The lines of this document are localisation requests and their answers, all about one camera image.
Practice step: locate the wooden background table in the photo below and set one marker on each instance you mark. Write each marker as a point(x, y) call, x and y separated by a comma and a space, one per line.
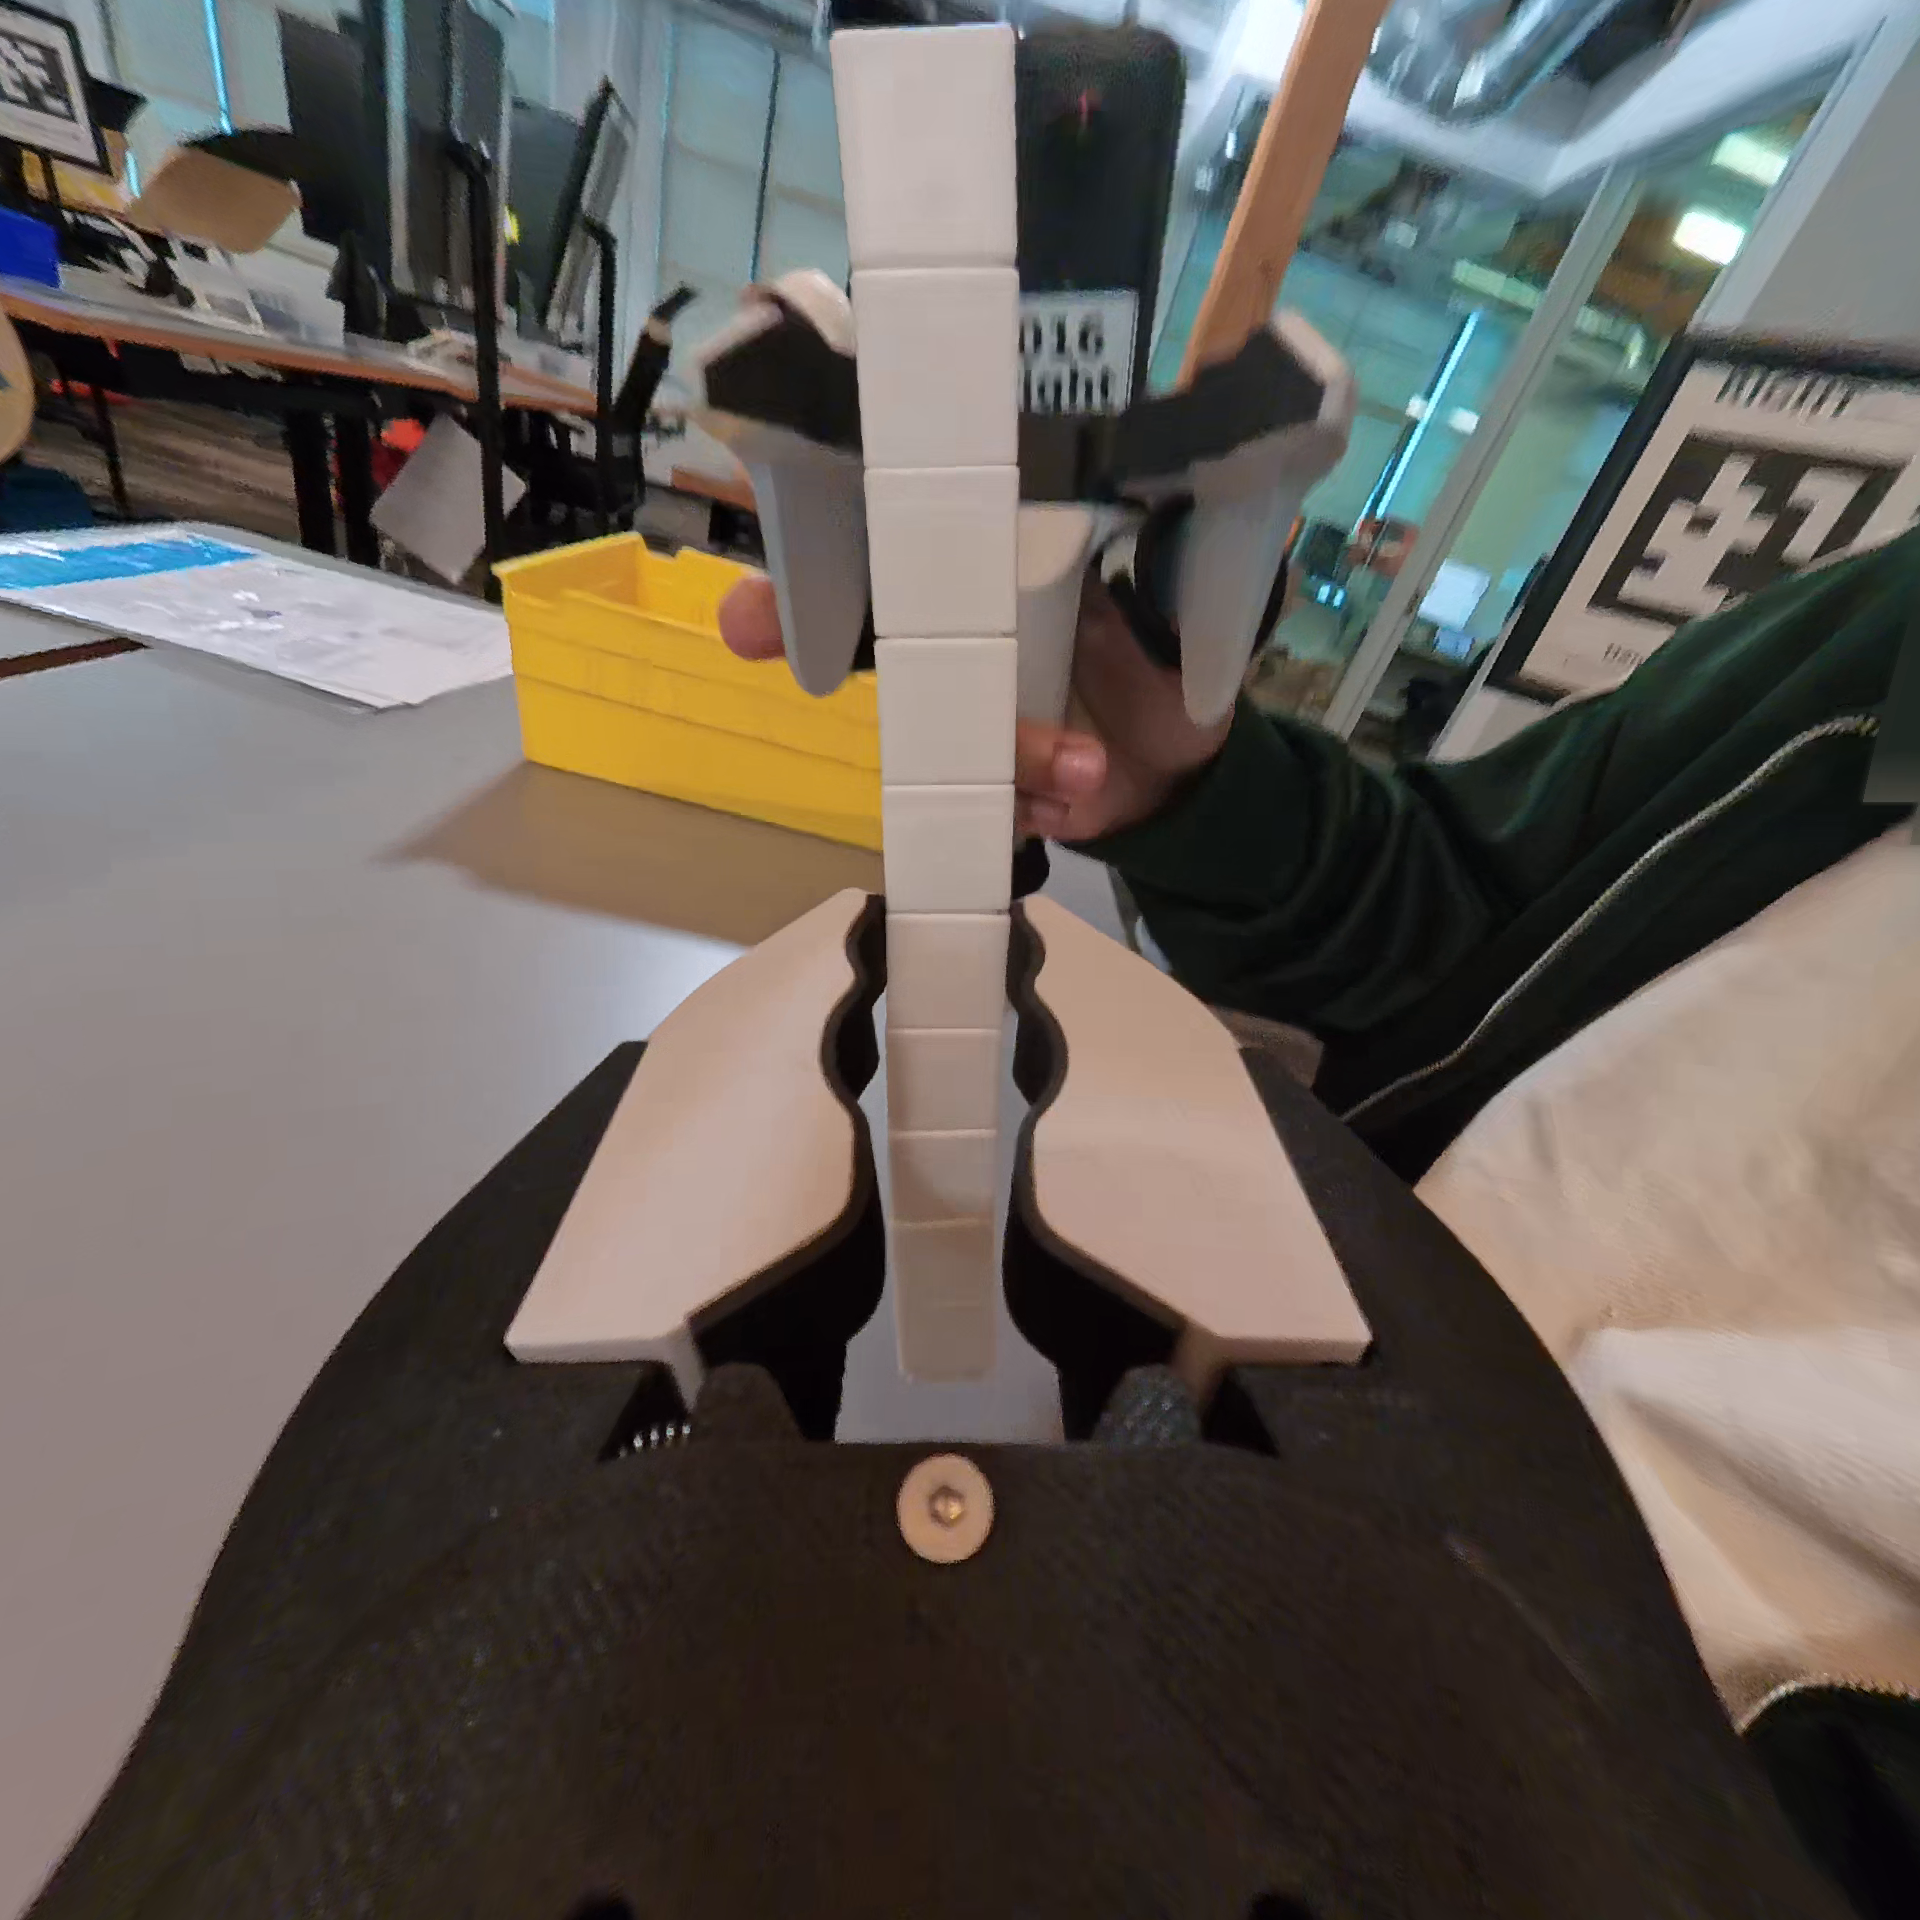
point(226, 348)

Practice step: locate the white leaning panel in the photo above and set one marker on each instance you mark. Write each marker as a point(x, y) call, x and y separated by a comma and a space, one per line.
point(441, 504)

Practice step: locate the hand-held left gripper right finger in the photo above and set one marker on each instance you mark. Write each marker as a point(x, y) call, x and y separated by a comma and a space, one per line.
point(1200, 1200)

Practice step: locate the printed paper sheet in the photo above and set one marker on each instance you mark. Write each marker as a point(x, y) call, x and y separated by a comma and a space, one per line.
point(269, 607)

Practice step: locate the wooden post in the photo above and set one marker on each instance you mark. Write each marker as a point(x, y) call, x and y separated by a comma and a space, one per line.
point(1276, 193)

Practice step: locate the person's right forearm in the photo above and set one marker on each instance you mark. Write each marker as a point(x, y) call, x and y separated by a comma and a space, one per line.
point(1320, 885)

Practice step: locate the person's right hand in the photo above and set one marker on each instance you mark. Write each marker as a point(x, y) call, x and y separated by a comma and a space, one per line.
point(1119, 750)

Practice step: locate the white long box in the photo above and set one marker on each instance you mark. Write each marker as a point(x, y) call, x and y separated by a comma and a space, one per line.
point(938, 598)

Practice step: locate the black computer monitor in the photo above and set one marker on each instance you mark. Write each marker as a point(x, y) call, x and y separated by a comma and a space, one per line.
point(452, 150)

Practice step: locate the tan board stand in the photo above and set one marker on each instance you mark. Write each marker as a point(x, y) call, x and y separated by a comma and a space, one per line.
point(216, 193)

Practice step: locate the grey desk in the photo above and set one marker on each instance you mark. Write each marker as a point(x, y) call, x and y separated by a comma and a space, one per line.
point(303, 975)

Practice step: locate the blue storage bin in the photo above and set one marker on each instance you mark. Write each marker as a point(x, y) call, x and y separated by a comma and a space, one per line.
point(26, 248)

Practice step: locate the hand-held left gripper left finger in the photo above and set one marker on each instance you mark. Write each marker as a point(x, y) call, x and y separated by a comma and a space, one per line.
point(691, 1186)

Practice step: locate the framed marker sign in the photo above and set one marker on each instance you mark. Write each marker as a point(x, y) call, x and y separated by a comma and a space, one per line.
point(43, 75)

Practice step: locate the white sign board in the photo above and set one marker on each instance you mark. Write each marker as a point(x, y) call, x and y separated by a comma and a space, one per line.
point(1726, 523)

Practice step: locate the dark green zip jacket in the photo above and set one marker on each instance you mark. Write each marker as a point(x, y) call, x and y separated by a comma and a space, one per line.
point(1651, 783)

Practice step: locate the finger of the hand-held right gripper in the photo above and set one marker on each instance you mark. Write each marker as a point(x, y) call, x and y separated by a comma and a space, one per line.
point(1239, 568)
point(812, 557)

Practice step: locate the cream white shirt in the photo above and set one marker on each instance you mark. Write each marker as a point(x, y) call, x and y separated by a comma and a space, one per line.
point(1726, 1275)

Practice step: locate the yellow plastic bin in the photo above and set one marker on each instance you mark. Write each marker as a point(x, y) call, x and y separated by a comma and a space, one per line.
point(674, 690)

